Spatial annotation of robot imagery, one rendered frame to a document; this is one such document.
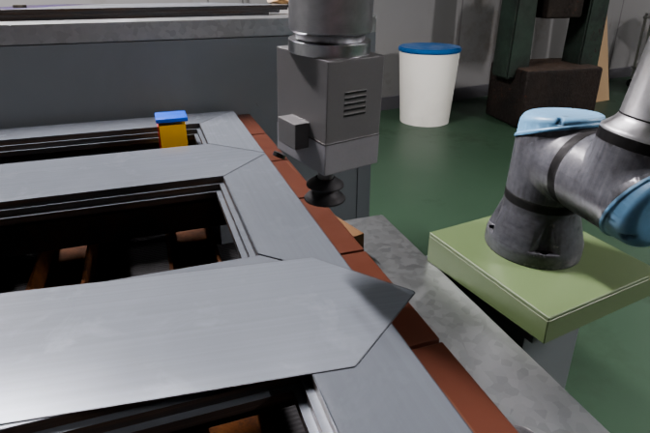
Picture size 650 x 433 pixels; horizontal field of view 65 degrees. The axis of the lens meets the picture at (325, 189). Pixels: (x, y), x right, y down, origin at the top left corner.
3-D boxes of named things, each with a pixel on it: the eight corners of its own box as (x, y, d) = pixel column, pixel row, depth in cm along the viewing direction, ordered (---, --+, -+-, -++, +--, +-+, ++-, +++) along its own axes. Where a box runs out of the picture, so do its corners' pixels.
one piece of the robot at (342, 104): (244, 5, 45) (251, 173, 52) (299, 16, 39) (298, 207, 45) (333, 2, 50) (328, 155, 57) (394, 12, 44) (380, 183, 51)
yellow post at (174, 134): (170, 216, 105) (159, 126, 98) (169, 206, 110) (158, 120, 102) (194, 212, 107) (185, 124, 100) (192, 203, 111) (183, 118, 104)
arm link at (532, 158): (549, 172, 87) (568, 95, 81) (611, 207, 75) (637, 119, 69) (488, 179, 83) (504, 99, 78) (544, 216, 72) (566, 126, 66)
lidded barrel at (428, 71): (426, 110, 467) (430, 41, 443) (467, 123, 427) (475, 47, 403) (382, 118, 442) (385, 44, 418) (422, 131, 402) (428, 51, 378)
